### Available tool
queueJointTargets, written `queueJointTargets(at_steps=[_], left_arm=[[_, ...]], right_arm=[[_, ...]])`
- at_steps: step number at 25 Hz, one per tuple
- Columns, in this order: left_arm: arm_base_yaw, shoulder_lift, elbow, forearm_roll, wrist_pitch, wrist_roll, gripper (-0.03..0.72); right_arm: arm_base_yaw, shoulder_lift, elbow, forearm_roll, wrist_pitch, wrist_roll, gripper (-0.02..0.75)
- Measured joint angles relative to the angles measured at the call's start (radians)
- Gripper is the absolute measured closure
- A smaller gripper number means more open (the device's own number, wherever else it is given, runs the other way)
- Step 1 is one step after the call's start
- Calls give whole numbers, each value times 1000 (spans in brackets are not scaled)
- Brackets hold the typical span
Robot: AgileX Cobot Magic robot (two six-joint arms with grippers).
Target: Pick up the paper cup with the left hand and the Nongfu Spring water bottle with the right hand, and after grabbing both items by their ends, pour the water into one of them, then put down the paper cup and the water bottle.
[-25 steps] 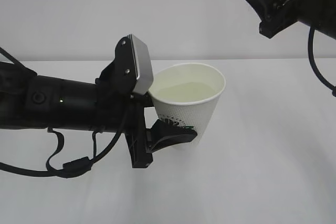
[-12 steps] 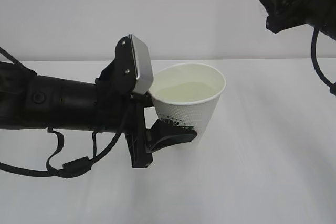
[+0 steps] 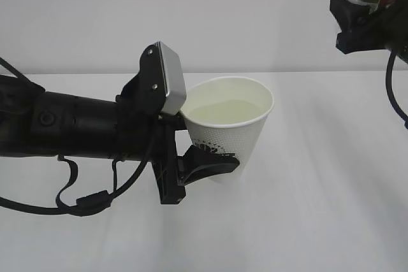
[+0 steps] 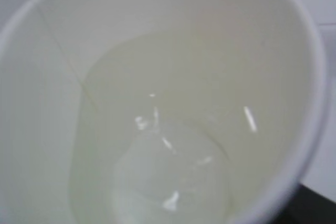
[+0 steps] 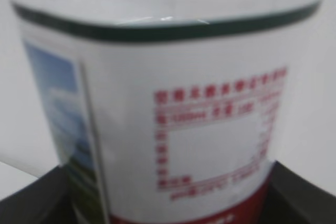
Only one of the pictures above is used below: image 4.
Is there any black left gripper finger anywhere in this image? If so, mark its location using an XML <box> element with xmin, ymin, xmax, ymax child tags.
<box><xmin>278</xmin><ymin>185</ymin><xmax>335</xmax><ymax>223</ymax></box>

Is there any white paper coffee cup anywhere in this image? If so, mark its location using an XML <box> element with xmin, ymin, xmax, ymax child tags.
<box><xmin>1</xmin><ymin>0</ymin><xmax>327</xmax><ymax>223</ymax></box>

